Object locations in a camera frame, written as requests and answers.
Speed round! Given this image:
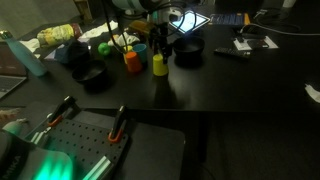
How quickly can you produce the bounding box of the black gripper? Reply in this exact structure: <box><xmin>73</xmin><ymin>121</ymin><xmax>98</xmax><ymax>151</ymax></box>
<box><xmin>147</xmin><ymin>22</ymin><xmax>175</xmax><ymax>65</ymax></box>

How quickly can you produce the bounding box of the yellow plastic cup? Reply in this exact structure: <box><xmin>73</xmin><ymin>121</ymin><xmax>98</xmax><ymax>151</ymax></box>
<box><xmin>122</xmin><ymin>45</ymin><xmax>134</xmax><ymax>63</ymax></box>
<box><xmin>152</xmin><ymin>53</ymin><xmax>170</xmax><ymax>77</ymax></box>

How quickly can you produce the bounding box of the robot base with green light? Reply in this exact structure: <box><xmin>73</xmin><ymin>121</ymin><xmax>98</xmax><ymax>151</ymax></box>
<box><xmin>0</xmin><ymin>128</ymin><xmax>74</xmax><ymax>180</ymax></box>

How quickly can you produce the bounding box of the blue plastic cup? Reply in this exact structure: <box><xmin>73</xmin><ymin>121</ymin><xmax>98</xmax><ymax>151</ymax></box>
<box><xmin>132</xmin><ymin>43</ymin><xmax>149</xmax><ymax>64</ymax></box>

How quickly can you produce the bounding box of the orange plastic cup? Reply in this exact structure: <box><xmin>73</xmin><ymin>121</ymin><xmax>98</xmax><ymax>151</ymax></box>
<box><xmin>124</xmin><ymin>50</ymin><xmax>144</xmax><ymax>74</ymax></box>

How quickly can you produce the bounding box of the black bowl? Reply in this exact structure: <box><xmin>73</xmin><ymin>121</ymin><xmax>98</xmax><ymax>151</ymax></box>
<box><xmin>71</xmin><ymin>59</ymin><xmax>109</xmax><ymax>88</ymax></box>
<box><xmin>172</xmin><ymin>35</ymin><xmax>206</xmax><ymax>60</ymax></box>

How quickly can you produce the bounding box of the crumpled white cloth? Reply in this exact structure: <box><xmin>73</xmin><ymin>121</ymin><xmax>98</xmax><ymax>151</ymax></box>
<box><xmin>116</xmin><ymin>31</ymin><xmax>141</xmax><ymax>48</ymax></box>

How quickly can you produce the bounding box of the green ball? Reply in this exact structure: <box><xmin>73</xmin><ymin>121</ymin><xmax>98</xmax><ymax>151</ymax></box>
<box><xmin>97</xmin><ymin>42</ymin><xmax>112</xmax><ymax>57</ymax></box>

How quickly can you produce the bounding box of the white cloth with yellow stains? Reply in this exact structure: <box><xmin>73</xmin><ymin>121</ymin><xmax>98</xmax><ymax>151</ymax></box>
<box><xmin>79</xmin><ymin>20</ymin><xmax>120</xmax><ymax>40</ymax></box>

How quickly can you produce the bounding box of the black remote control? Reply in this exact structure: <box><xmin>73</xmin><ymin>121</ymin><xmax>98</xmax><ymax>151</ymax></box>
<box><xmin>213</xmin><ymin>46</ymin><xmax>253</xmax><ymax>60</ymax></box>

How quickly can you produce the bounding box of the blue and orange box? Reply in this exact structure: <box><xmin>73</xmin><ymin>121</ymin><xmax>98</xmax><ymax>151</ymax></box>
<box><xmin>209</xmin><ymin>12</ymin><xmax>252</xmax><ymax>27</ymax></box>

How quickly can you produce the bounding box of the dark blue cloth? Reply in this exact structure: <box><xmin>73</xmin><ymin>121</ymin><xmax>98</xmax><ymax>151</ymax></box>
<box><xmin>54</xmin><ymin>39</ymin><xmax>92</xmax><ymax>65</ymax></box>

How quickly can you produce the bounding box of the white card with black item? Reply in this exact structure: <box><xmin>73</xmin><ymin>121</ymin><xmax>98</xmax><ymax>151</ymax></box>
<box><xmin>233</xmin><ymin>35</ymin><xmax>280</xmax><ymax>52</ymax></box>

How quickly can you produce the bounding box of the potato chips bag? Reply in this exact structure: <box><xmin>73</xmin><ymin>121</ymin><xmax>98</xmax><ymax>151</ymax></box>
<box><xmin>35</xmin><ymin>22</ymin><xmax>84</xmax><ymax>48</ymax></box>

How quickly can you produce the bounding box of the white paper sheet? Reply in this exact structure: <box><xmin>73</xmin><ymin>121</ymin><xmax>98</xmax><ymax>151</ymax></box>
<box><xmin>19</xmin><ymin>38</ymin><xmax>42</xmax><ymax>54</ymax></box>

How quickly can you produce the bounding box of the teal bottle with gold cap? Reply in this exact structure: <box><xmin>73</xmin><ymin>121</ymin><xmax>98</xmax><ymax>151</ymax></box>
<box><xmin>0</xmin><ymin>30</ymin><xmax>49</xmax><ymax>78</ymax></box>

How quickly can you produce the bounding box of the open laptop computer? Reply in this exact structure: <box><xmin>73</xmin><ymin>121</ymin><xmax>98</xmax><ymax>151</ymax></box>
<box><xmin>0</xmin><ymin>42</ymin><xmax>28</xmax><ymax>100</ymax></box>

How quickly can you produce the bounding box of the white paper scrap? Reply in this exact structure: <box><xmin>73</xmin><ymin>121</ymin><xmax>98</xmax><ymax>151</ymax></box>
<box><xmin>304</xmin><ymin>83</ymin><xmax>320</xmax><ymax>104</ymax></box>

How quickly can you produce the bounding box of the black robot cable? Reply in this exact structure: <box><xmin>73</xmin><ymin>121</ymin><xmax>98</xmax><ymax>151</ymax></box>
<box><xmin>101</xmin><ymin>0</ymin><xmax>129</xmax><ymax>53</ymax></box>

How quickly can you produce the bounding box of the black clamp with orange handle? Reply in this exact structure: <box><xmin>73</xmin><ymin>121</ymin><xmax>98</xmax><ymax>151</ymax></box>
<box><xmin>107</xmin><ymin>105</ymin><xmax>128</xmax><ymax>144</ymax></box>
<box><xmin>46</xmin><ymin>95</ymin><xmax>81</xmax><ymax>128</ymax></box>

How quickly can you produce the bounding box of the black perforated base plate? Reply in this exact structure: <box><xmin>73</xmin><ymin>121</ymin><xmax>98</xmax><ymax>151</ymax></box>
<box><xmin>19</xmin><ymin>99</ymin><xmax>187</xmax><ymax>180</ymax></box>

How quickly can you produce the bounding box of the white cable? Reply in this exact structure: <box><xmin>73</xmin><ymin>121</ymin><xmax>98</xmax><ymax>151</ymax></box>
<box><xmin>239</xmin><ymin>8</ymin><xmax>320</xmax><ymax>37</ymax></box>

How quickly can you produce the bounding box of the metal mounting rail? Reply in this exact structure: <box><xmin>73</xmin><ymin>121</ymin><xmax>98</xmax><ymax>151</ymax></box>
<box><xmin>82</xmin><ymin>155</ymin><xmax>112</xmax><ymax>180</ymax></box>
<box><xmin>30</xmin><ymin>130</ymin><xmax>52</xmax><ymax>148</ymax></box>

